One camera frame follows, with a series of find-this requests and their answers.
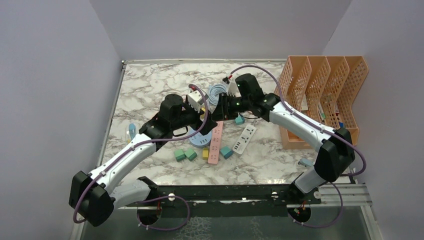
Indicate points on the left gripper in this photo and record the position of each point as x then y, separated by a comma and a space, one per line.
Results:
206, 126

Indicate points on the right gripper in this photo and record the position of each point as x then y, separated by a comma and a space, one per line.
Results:
222, 111

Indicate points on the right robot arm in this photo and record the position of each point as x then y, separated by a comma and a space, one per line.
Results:
334, 148

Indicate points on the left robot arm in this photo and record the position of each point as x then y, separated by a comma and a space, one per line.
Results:
95, 195

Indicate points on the teal plug adapter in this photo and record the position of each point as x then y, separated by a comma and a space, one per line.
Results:
226, 152
239, 120

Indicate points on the green plug adapter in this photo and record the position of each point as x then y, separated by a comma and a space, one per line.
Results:
190, 154
179, 155

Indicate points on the pink long power strip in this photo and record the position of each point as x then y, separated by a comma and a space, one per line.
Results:
215, 144

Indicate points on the blue round power strip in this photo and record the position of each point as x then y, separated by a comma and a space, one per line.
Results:
201, 141

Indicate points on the white power strip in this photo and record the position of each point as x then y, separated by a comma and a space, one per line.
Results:
244, 139

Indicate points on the orange plastic file rack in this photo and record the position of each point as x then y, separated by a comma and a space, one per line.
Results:
324, 88

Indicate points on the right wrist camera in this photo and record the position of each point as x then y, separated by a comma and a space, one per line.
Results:
231, 86

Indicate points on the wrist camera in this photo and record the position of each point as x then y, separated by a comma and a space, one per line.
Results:
195, 100
231, 86

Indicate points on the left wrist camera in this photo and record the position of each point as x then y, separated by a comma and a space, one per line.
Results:
195, 100

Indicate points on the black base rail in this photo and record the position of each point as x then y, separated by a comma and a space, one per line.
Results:
214, 201

